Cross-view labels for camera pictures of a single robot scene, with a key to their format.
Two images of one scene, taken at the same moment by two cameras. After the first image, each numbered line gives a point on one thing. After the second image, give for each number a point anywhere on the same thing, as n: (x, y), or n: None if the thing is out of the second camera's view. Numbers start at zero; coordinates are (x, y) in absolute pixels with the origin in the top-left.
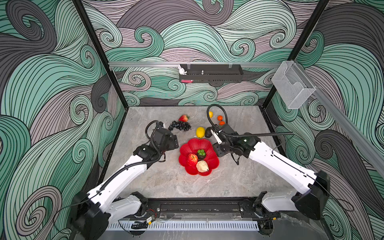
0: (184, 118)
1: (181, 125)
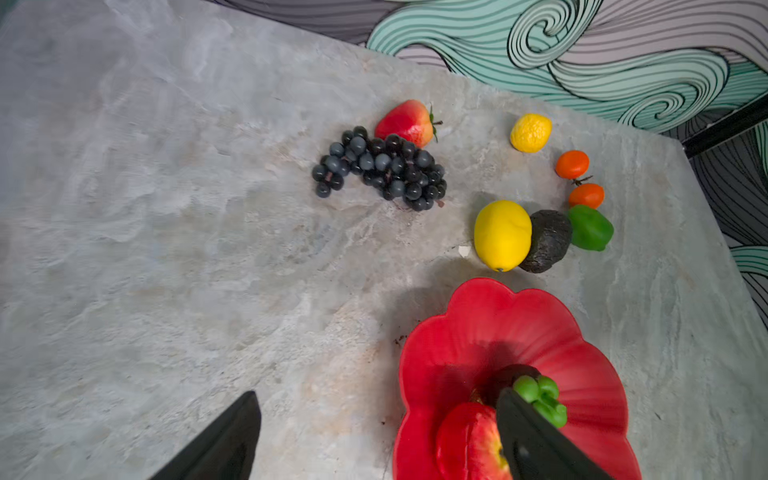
0: (411, 120)
1: (388, 163)
